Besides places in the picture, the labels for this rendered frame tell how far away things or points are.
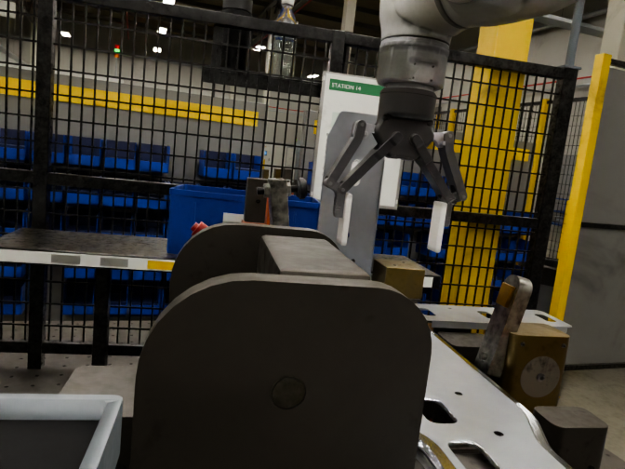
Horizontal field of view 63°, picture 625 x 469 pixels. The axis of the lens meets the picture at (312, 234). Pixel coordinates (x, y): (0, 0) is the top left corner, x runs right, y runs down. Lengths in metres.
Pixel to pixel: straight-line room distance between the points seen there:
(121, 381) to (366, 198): 0.69
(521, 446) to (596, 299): 3.06
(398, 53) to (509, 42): 0.82
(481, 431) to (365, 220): 0.53
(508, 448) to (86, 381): 0.37
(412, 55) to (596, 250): 2.91
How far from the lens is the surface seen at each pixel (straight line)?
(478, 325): 0.93
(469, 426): 0.56
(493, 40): 1.47
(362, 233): 0.98
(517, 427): 0.59
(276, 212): 0.66
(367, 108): 1.27
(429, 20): 0.67
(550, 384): 0.79
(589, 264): 3.47
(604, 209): 3.47
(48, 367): 1.38
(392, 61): 0.68
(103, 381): 0.38
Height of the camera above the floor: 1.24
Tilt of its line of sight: 8 degrees down
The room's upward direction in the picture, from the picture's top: 6 degrees clockwise
